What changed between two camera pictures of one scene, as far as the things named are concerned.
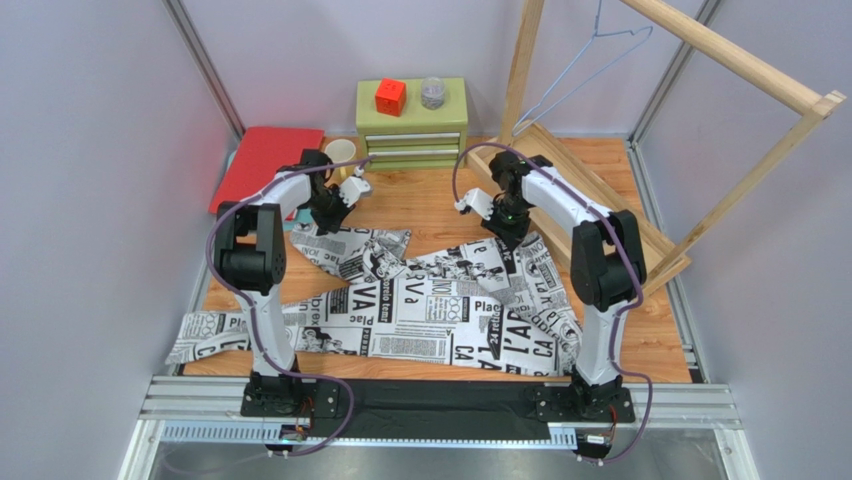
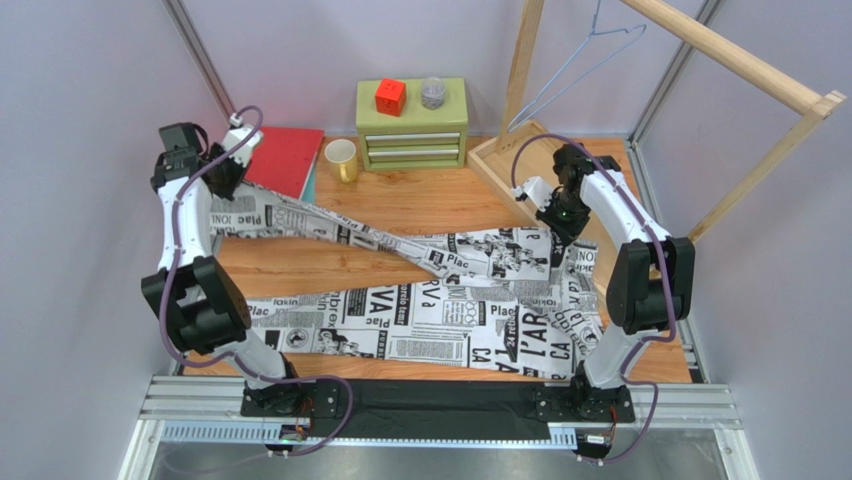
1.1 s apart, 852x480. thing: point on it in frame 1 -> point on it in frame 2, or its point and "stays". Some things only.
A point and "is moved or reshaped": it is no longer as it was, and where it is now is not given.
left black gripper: [332, 224] -> [229, 191]
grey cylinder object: [432, 92] stays
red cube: [390, 97] stays
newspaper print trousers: [357, 298] is moved or reshaped
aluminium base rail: [211, 408] stays
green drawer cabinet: [420, 139] stays
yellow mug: [340, 151] stays
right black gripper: [509, 227] -> [558, 235]
